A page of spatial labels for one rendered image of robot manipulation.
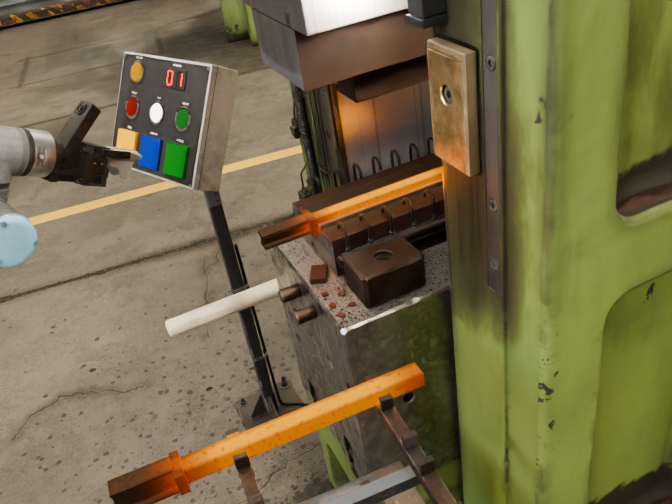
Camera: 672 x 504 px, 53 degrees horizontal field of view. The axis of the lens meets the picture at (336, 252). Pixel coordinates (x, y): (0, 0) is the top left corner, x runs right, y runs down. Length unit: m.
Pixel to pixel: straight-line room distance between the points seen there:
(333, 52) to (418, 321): 0.47
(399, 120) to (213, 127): 0.42
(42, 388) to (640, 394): 2.10
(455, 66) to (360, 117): 0.57
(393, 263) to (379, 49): 0.35
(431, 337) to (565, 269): 0.38
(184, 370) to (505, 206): 1.82
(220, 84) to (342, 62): 0.53
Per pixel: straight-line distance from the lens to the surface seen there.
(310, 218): 1.23
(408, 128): 1.50
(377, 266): 1.13
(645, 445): 1.47
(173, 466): 0.94
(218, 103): 1.57
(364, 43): 1.10
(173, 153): 1.61
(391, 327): 1.16
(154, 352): 2.70
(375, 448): 1.34
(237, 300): 1.72
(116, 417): 2.50
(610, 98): 0.85
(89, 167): 1.45
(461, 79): 0.89
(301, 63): 1.06
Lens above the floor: 1.63
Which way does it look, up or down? 33 degrees down
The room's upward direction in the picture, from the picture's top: 10 degrees counter-clockwise
